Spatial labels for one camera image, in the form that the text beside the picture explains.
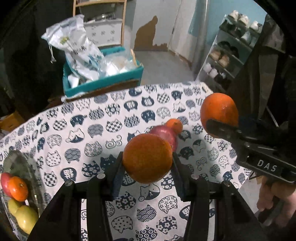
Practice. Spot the yellow pear front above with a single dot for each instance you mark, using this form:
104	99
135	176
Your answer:
14	205

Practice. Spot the dark red apple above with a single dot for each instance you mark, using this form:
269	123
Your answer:
167	134

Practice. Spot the wooden shelf rack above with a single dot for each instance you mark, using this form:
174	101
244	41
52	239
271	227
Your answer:
96	8

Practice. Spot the steel pot on box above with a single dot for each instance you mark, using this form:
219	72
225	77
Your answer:
104	17

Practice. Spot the wooden drawer box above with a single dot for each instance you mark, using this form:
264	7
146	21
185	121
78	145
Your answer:
11	122

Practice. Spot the yellow pear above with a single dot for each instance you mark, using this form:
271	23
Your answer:
14	205
26	218

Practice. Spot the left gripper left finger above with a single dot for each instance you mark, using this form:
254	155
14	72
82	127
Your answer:
61	219

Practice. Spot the white rice bag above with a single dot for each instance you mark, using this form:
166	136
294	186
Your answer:
70	36

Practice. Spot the small mandarin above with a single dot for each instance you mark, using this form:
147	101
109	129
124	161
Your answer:
175	124

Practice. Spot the white patterned storage box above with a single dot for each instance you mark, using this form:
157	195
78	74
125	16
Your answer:
104	33

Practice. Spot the person's right hand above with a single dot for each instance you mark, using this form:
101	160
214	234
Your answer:
283	191

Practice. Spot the cat pattern tablecloth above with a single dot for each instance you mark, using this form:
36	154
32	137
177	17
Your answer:
80	139

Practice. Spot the clear plastic bag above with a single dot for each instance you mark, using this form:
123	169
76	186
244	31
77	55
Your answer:
120	62

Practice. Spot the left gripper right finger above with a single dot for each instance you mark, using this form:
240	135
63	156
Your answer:
234	220

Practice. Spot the green patterned glass plate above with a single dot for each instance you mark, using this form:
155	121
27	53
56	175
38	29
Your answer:
23	166

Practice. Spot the yellow pear back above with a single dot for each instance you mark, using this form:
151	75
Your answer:
26	218

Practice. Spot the black hanging coat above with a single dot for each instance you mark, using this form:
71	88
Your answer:
34	71

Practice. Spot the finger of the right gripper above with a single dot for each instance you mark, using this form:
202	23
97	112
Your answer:
224	131

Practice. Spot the teal plastic crate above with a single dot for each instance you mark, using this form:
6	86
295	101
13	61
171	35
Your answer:
100	81

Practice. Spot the orange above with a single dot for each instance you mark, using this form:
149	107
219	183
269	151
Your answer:
18	188
219	107
147	158

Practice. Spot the shoe rack with shoes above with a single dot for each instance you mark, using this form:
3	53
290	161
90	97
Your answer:
231	47

